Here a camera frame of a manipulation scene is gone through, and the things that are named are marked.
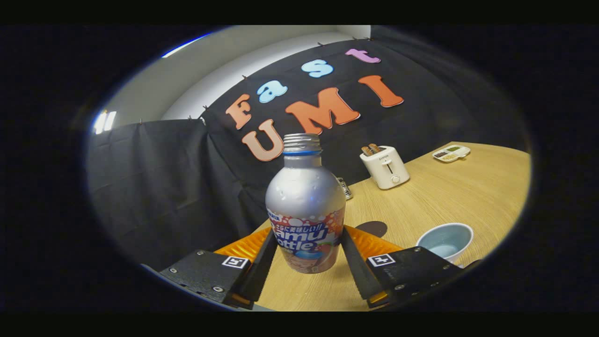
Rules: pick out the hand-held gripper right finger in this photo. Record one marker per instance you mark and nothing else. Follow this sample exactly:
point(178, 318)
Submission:
point(358, 269)

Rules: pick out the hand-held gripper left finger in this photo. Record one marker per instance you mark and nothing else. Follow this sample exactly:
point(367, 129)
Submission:
point(259, 269)

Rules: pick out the dark brown round coaster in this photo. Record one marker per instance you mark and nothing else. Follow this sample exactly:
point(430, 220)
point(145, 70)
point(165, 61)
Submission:
point(374, 228)

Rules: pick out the silver juice bottle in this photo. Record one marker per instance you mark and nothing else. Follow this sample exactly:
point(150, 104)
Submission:
point(304, 196)

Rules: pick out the white cup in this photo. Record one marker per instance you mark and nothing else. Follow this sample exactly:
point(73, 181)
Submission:
point(444, 241)

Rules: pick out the metal mesh holder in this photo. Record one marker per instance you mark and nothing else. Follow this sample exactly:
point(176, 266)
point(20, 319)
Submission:
point(345, 188)

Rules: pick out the white toaster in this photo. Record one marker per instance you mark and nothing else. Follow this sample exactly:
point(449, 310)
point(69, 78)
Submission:
point(386, 171)

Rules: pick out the wooden table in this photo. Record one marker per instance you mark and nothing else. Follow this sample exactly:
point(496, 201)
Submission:
point(444, 192)

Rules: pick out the toast slice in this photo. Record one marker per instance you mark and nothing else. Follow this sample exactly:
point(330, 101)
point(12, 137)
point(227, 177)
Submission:
point(375, 148)
point(366, 150)

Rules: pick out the black backdrop cloth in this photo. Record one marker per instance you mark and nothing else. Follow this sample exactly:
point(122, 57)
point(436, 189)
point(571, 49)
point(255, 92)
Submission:
point(164, 178)

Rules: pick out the white divided snack tray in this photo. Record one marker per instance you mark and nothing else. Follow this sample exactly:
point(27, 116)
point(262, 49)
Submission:
point(451, 153)

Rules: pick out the narrow ceiling light panel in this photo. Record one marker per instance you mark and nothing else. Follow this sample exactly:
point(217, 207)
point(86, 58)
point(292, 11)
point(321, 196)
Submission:
point(105, 122)

